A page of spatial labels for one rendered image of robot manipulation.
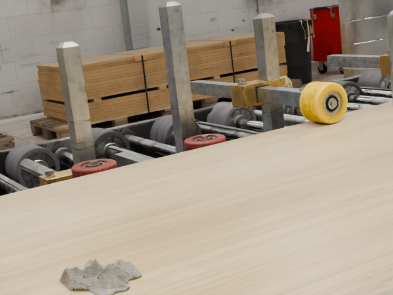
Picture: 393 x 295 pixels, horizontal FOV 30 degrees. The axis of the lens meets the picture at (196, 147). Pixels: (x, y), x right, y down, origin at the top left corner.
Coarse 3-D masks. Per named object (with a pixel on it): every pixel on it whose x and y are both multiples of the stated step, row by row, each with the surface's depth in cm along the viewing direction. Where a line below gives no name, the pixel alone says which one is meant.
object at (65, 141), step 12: (204, 108) 217; (204, 120) 216; (120, 132) 203; (144, 132) 207; (36, 144) 192; (48, 144) 193; (60, 144) 194; (0, 156) 187; (156, 156) 210; (0, 168) 187; (60, 168) 195; (0, 192) 188
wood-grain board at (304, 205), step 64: (320, 128) 139; (384, 128) 133; (64, 192) 114; (128, 192) 110; (192, 192) 106; (256, 192) 102; (320, 192) 98; (384, 192) 95; (0, 256) 88; (64, 256) 85; (128, 256) 83; (192, 256) 80; (256, 256) 78; (320, 256) 76; (384, 256) 74
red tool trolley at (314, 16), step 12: (312, 12) 876; (324, 12) 867; (336, 12) 852; (324, 24) 871; (336, 24) 856; (312, 36) 890; (324, 36) 875; (336, 36) 860; (324, 48) 879; (336, 48) 864; (324, 60) 883; (324, 72) 896
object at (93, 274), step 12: (96, 264) 76; (108, 264) 77; (120, 264) 77; (132, 264) 77; (72, 276) 77; (84, 276) 77; (96, 276) 75; (108, 276) 74; (120, 276) 76; (132, 276) 76; (72, 288) 74; (84, 288) 74; (96, 288) 73; (108, 288) 73; (120, 288) 73
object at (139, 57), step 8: (192, 40) 777; (200, 40) 763; (208, 40) 749; (216, 40) 736; (224, 40) 724; (232, 40) 718; (136, 56) 666; (144, 56) 671; (232, 64) 721; (144, 72) 672; (144, 80) 674
